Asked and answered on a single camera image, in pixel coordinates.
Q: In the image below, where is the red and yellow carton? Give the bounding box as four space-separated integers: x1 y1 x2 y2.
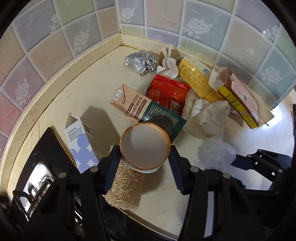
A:
208 66 274 129

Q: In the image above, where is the yellow cardboard box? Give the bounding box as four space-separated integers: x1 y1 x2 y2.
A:
177 57 226 103

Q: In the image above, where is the clear plastic bag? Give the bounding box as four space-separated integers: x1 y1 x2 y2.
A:
195 136 237 173

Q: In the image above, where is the red snack packet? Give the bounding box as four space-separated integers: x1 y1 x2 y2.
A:
146 74 191 116

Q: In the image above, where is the dark green packet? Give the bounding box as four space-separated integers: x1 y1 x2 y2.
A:
139 101 187 143

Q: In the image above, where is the white tissue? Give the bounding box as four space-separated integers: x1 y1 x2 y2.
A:
183 91 232 141

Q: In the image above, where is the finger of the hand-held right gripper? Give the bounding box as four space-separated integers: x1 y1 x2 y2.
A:
230 149 293 179

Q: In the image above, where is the orange paper cup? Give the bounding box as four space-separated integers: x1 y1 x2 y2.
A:
120 122 172 174

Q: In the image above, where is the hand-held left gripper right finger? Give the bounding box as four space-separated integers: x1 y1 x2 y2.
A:
168 146 273 241

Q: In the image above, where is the black gas stove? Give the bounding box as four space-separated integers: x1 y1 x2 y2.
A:
9 126 102 232

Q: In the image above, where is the foil burner liner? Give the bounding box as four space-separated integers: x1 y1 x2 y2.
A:
22 161 56 219

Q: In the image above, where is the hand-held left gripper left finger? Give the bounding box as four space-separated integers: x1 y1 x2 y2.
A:
22 145 122 241

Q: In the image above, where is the white paper napkin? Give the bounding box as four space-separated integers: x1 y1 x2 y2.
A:
157 44 179 78

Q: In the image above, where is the tan loofah sponge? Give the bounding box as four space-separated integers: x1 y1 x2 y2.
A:
104 144 145 211

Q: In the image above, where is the white carton with blue dots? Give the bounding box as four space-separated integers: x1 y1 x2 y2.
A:
65 113 104 174

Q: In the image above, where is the crumpled silver foil wrapper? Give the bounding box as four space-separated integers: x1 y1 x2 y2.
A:
124 50 158 76

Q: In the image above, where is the beige milk carton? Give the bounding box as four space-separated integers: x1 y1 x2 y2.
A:
109 84 153 123

